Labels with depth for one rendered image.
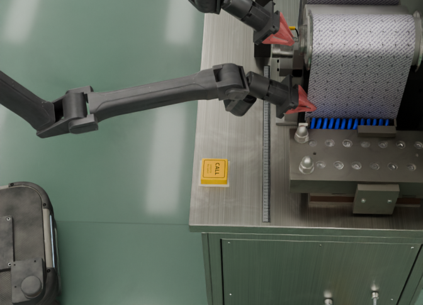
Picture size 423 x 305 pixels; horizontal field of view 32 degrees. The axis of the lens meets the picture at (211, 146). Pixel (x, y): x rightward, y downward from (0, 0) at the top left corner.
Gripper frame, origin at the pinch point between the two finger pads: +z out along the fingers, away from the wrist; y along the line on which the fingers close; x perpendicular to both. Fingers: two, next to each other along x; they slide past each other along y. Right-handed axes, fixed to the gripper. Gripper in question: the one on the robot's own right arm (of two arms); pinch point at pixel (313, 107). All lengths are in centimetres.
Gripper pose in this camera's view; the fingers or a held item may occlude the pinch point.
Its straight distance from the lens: 189.1
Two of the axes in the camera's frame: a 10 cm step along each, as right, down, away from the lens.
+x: 4.6, -5.1, -7.3
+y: -0.5, 8.1, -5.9
